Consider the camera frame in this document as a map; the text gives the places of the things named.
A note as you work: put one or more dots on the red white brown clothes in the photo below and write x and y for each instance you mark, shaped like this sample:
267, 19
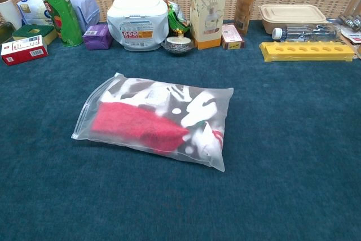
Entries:
127, 122

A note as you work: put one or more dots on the frosted white plastic zip bag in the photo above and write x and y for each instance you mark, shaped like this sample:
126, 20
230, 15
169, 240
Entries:
84, 117

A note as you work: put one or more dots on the green snack packet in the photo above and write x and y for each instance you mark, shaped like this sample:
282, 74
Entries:
176, 21

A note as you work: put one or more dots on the small pink box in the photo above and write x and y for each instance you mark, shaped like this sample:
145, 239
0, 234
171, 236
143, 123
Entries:
231, 36

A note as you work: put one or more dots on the blue carpet table cover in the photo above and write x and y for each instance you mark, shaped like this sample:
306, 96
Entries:
180, 201

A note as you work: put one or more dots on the beige orange diffuser box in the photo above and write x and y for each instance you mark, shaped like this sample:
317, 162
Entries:
207, 12

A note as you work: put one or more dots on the white lidded plastic container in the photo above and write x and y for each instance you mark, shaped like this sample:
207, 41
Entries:
138, 18

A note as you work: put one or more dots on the small purple box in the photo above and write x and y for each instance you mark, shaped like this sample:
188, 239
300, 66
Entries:
97, 37

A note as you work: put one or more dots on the brown spout pouch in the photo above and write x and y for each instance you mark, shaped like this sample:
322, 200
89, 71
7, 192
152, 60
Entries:
246, 4

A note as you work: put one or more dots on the lavender tissue pack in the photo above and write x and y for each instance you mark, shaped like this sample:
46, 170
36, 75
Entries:
84, 9

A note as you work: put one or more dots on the yellow egg tray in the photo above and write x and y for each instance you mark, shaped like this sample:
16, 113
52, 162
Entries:
307, 54

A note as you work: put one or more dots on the beige lidded lunch box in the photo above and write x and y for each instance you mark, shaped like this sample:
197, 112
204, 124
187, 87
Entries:
292, 15

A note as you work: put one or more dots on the clear water bottle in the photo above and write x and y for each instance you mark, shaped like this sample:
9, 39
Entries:
307, 32

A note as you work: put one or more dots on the green chips can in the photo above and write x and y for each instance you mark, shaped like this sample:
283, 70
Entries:
60, 12

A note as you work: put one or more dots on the red white carton box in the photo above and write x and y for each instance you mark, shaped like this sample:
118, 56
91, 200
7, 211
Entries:
22, 52

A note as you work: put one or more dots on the dark green yellow box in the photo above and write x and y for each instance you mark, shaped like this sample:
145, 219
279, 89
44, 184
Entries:
25, 30

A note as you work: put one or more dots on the white blue tissue pack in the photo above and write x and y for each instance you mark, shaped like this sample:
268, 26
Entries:
31, 9

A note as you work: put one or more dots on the marker blister pack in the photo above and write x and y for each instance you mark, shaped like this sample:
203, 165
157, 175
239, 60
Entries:
352, 25

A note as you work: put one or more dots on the dark tin box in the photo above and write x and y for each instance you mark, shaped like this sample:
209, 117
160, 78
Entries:
5, 30

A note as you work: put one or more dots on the white paper roll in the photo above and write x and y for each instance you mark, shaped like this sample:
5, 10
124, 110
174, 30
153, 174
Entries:
8, 12

